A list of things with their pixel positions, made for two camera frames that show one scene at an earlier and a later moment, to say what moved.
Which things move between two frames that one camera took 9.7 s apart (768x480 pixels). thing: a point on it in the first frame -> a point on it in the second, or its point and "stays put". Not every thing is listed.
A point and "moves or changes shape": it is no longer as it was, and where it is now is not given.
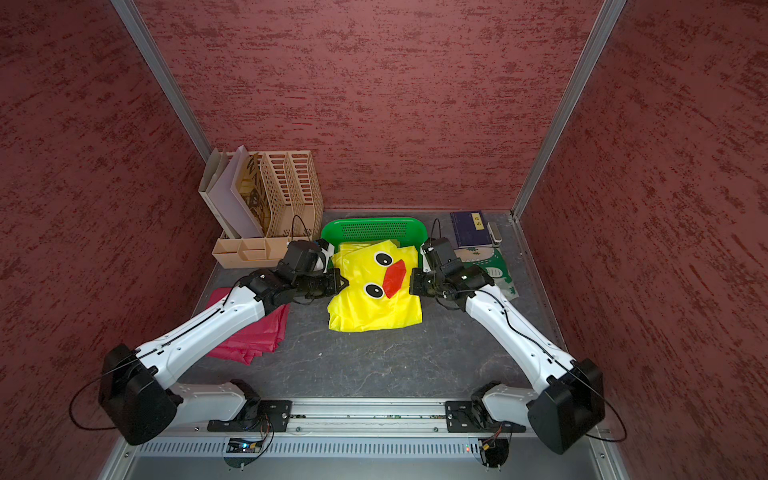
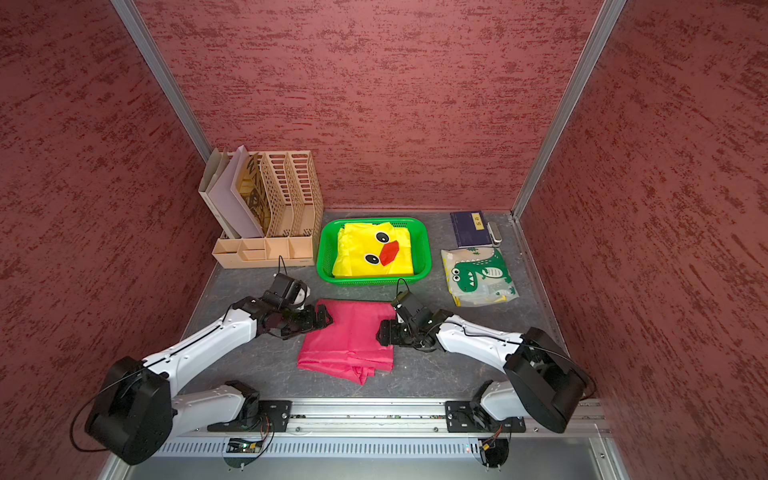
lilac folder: x=229 y=204 stays put
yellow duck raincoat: x=377 y=295 moves or changes shape
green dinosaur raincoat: x=493 y=265 stays put
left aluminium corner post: x=140 y=33 stays put
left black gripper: x=333 y=289 -> x=309 y=324
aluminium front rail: x=338 y=416 stays put
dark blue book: x=470 y=228 stays put
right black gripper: x=416 y=283 -> x=389 y=335
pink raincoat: x=257 y=339 -> x=349 y=346
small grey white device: x=494 y=233 stays put
